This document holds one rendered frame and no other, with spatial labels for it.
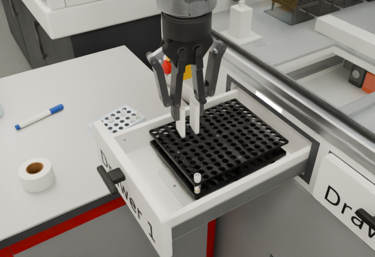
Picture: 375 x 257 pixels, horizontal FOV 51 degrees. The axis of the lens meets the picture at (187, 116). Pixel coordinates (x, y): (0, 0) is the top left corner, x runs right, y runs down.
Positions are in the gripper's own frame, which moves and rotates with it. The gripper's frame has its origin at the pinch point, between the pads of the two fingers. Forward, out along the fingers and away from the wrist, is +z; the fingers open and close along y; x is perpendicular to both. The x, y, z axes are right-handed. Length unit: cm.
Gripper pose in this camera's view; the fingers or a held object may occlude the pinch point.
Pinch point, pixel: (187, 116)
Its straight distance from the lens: 70.6
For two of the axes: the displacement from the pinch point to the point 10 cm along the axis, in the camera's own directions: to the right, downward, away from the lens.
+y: 9.3, -2.3, 2.8
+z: 0.1, 7.9, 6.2
